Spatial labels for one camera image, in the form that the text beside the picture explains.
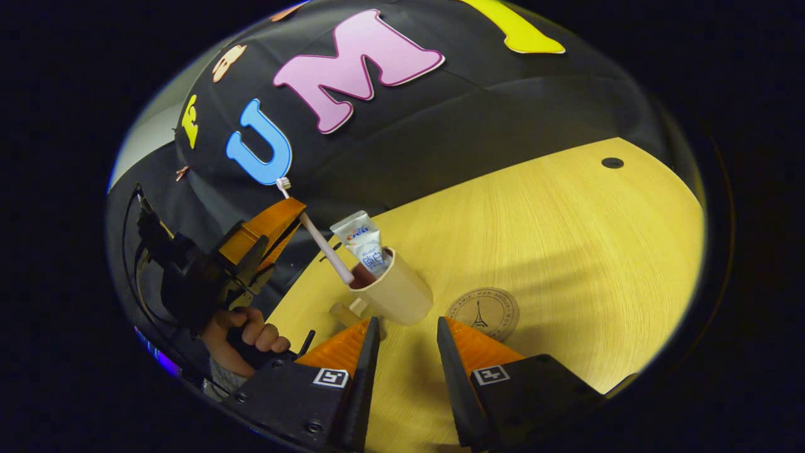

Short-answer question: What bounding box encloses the white toothpaste tube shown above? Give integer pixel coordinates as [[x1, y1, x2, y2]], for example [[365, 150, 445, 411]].
[[330, 211, 394, 279]]

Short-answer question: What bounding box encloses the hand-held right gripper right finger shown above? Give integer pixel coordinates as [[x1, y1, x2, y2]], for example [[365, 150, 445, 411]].
[[436, 316, 608, 450]]

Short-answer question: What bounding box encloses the black backdrop cloth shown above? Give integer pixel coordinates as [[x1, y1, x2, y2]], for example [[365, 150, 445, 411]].
[[106, 0, 705, 378]]

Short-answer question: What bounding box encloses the beige cup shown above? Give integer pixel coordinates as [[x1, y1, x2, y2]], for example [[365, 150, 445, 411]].
[[329, 247, 435, 328]]

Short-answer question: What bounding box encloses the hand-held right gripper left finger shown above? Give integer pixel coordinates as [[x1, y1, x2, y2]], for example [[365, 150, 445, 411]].
[[226, 316, 381, 453]]

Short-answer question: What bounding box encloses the wooden desktop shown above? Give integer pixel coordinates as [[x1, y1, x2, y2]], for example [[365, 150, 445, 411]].
[[267, 137, 706, 453]]

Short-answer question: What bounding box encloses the pale pink toothbrush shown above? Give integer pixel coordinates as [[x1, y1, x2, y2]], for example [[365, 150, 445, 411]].
[[275, 177, 356, 286]]

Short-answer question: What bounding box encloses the round cork coaster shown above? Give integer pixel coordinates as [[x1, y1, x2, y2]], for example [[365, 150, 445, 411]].
[[445, 288, 521, 344]]

